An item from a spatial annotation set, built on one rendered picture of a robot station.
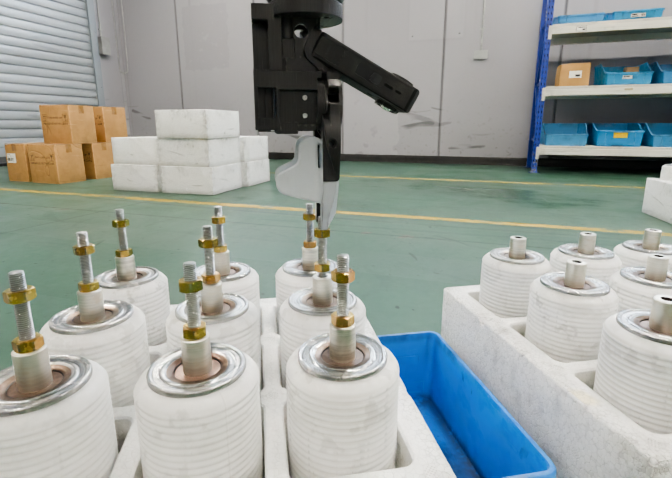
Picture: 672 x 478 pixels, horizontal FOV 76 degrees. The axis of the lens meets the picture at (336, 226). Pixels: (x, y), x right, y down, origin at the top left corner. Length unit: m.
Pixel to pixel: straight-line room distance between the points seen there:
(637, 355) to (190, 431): 0.39
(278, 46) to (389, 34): 5.11
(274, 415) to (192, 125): 2.61
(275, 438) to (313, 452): 0.05
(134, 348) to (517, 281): 0.49
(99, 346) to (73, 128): 3.63
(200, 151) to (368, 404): 2.67
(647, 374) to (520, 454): 0.16
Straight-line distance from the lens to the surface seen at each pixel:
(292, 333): 0.46
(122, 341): 0.48
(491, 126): 5.30
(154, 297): 0.59
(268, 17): 0.44
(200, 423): 0.35
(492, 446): 0.61
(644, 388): 0.50
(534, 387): 0.57
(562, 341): 0.58
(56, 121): 4.13
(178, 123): 3.01
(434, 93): 5.35
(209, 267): 0.46
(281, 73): 0.41
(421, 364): 0.74
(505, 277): 0.66
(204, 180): 2.94
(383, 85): 0.44
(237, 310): 0.47
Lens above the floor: 0.44
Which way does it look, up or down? 13 degrees down
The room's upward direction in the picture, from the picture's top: straight up
